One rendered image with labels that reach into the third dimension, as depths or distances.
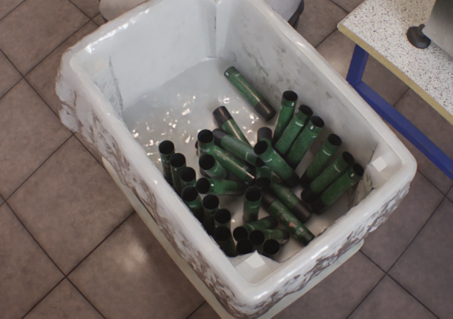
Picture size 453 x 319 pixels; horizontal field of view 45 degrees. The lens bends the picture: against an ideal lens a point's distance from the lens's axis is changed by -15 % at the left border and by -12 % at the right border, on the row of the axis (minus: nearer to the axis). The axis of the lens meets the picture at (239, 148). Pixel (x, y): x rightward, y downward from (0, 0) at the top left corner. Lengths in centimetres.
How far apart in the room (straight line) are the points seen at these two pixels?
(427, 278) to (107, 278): 95
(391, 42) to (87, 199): 104
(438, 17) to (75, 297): 124
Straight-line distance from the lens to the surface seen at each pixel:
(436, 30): 112
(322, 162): 122
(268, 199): 125
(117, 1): 183
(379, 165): 111
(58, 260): 177
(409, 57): 116
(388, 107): 146
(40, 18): 225
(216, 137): 130
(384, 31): 118
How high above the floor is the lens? 164
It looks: 63 degrees down
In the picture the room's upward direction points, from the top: 4 degrees clockwise
